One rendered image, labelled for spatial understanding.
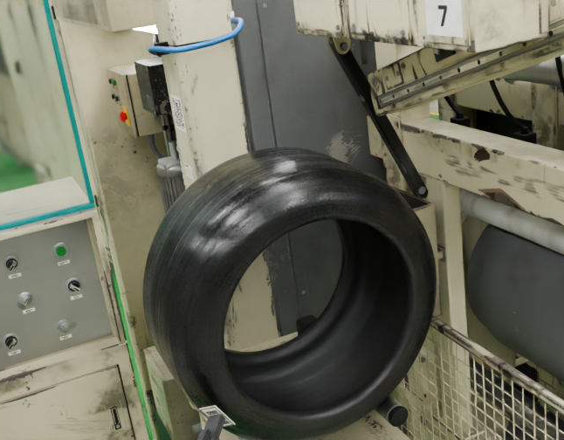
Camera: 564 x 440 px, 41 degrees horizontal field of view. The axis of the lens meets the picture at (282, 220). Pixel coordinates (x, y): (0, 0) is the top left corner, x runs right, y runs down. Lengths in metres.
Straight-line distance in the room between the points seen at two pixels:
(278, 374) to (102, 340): 0.58
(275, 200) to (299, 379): 0.55
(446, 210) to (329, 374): 0.49
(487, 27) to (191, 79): 0.68
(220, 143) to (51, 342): 0.75
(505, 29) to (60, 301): 1.32
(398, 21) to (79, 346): 1.24
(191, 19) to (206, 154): 0.28
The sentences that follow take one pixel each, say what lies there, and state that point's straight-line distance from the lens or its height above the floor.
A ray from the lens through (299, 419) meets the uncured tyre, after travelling 1.46.
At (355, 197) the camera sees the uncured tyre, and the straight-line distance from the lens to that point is 1.35.
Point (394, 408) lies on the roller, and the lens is 1.58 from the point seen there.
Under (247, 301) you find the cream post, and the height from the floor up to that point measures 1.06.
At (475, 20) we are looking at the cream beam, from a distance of 1.13.
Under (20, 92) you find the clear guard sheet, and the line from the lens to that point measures 1.88.
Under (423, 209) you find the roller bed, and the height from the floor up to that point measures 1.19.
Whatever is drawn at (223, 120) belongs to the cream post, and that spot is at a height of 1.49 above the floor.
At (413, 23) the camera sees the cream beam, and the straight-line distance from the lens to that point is 1.25.
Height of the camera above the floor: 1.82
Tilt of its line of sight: 20 degrees down
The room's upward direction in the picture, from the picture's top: 8 degrees counter-clockwise
